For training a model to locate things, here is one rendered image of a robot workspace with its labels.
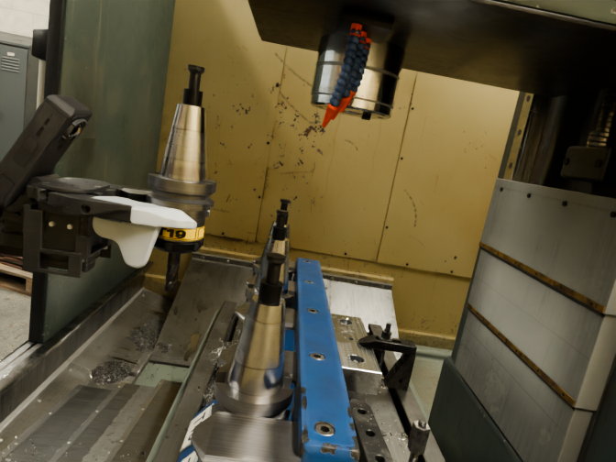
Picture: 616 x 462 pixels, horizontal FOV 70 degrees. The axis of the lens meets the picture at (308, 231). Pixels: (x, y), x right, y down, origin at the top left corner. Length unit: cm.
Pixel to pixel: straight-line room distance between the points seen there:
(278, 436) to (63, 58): 103
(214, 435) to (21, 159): 29
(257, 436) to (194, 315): 143
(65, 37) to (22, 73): 420
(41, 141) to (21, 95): 495
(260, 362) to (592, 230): 67
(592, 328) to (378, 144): 126
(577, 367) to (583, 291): 12
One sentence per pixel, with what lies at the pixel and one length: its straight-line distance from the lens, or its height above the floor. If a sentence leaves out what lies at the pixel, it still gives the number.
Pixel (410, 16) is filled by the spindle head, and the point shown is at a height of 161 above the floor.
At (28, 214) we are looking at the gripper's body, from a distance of 46.
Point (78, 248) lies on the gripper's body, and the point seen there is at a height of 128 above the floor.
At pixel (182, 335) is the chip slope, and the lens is 167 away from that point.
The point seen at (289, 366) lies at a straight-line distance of 41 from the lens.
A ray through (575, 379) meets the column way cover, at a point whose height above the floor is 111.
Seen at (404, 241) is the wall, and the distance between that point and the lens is 198.
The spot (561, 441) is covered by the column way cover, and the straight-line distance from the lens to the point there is 93.
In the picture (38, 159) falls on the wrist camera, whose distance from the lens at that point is 46.
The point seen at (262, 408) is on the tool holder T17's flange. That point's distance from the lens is 34.
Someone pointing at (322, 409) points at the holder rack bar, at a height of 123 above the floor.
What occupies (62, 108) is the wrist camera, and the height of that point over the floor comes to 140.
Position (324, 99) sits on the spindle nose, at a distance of 82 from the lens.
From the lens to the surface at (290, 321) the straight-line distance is 51.
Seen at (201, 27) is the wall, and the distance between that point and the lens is 196.
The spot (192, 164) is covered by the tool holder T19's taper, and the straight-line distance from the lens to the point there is 42.
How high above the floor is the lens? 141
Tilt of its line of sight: 11 degrees down
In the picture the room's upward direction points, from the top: 10 degrees clockwise
